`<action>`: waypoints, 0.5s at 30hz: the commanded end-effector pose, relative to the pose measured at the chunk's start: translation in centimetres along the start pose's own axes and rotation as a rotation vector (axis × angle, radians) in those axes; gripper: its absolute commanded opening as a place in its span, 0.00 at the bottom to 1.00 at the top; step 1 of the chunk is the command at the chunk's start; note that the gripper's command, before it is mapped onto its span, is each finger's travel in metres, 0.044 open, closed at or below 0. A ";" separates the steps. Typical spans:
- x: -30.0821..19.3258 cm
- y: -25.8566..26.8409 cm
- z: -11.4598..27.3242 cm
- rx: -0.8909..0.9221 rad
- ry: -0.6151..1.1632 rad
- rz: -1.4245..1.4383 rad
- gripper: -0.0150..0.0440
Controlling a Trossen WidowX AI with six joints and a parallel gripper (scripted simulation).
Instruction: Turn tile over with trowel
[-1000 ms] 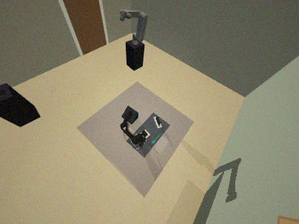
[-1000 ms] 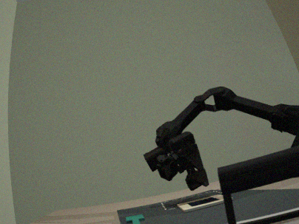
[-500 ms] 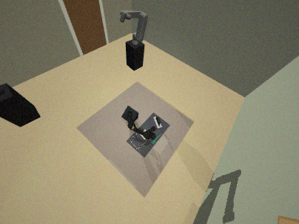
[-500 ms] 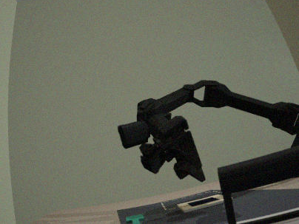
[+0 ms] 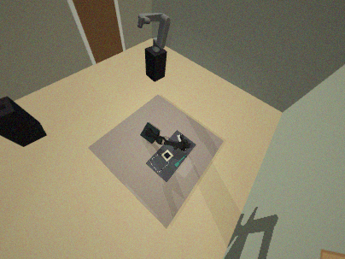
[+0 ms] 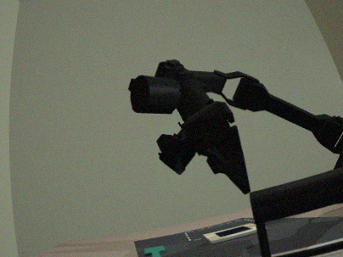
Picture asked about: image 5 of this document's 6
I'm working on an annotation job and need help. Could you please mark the cream square tile with dark centre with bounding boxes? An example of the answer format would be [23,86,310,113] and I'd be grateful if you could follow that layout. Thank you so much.
[161,150,173,161]

